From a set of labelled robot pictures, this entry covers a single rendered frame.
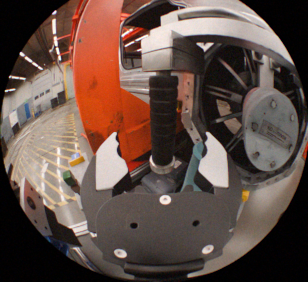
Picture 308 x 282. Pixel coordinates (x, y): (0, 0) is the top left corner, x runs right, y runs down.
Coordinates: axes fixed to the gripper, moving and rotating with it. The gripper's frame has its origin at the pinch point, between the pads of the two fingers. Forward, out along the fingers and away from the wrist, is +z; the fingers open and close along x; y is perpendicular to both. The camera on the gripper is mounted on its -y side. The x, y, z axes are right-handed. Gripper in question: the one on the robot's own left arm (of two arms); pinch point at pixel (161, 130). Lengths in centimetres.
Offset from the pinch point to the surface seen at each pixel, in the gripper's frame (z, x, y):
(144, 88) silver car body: 74, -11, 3
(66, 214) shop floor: -16, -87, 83
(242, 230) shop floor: -30, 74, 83
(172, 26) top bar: 2.5, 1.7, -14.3
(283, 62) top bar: -7.0, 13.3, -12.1
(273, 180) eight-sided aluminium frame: -8.5, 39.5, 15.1
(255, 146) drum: -3.6, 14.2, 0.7
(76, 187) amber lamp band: -0.3, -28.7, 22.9
